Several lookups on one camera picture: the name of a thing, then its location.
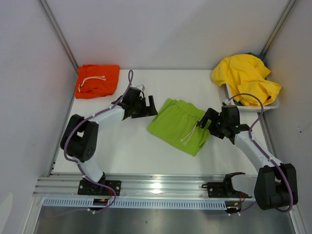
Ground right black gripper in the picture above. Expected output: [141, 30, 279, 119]
[196, 108, 227, 139]

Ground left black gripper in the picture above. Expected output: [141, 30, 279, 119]
[132, 96, 157, 119]

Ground green shorts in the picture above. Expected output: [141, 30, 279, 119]
[147, 98, 210, 156]

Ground orange shorts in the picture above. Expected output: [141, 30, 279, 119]
[75, 64, 120, 99]

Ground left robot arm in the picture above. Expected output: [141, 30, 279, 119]
[60, 87, 158, 195]

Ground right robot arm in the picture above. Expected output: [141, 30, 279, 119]
[197, 105, 298, 213]

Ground yellow shorts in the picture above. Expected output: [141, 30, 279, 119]
[211, 54, 282, 107]

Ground white plastic basket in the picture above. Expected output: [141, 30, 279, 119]
[225, 84, 280, 113]

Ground teal cloth in basket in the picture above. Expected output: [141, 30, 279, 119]
[246, 52, 269, 68]

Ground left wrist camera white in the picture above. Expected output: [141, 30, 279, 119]
[136, 84, 145, 92]

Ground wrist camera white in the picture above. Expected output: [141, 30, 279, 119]
[222, 99, 235, 106]
[136, 84, 145, 92]

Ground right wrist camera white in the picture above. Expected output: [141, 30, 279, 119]
[222, 99, 235, 106]

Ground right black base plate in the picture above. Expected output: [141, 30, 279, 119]
[201, 182, 252, 198]

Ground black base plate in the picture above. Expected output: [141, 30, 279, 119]
[201, 182, 252, 198]
[78, 179, 121, 196]

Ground white slotted cable duct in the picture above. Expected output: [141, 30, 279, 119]
[42, 197, 227, 210]

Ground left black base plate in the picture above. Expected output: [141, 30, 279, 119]
[78, 179, 121, 196]

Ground aluminium front rail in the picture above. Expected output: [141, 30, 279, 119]
[33, 174, 225, 200]

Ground right aluminium corner post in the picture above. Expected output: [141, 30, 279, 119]
[260, 0, 299, 57]

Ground aluminium corner post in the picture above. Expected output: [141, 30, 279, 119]
[37, 0, 78, 74]
[260, 0, 299, 57]

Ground left aluminium corner post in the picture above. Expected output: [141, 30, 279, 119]
[37, 0, 78, 74]

